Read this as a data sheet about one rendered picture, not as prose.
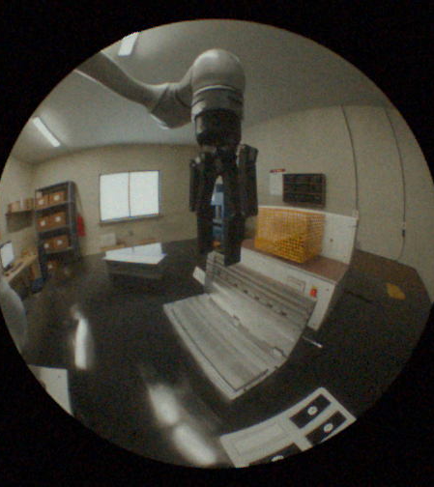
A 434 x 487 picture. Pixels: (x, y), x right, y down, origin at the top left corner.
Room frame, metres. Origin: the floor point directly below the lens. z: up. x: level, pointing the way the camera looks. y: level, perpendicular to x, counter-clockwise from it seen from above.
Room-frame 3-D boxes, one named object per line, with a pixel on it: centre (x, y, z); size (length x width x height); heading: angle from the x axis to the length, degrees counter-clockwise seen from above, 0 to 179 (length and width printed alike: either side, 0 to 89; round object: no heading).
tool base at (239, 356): (0.36, 0.00, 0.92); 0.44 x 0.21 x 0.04; 33
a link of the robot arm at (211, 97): (0.26, 0.00, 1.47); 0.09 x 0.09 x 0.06
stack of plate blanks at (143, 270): (0.83, 0.49, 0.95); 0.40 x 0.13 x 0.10; 85
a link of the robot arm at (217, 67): (0.26, 0.01, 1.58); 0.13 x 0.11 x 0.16; 39
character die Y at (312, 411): (0.03, -0.21, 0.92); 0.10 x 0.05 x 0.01; 112
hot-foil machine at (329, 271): (0.57, -0.41, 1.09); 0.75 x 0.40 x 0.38; 33
